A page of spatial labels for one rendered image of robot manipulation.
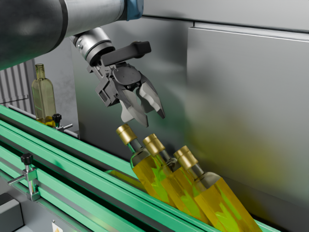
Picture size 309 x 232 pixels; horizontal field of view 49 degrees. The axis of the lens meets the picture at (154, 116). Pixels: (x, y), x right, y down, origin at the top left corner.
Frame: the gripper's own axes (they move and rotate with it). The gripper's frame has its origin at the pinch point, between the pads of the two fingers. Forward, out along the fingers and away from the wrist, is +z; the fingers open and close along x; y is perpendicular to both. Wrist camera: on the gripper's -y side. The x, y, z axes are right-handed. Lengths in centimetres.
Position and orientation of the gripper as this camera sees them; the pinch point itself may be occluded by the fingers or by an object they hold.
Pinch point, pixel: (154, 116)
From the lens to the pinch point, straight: 73.8
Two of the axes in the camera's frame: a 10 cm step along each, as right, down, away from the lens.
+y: -5.1, 5.3, 6.8
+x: -6.3, 3.1, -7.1
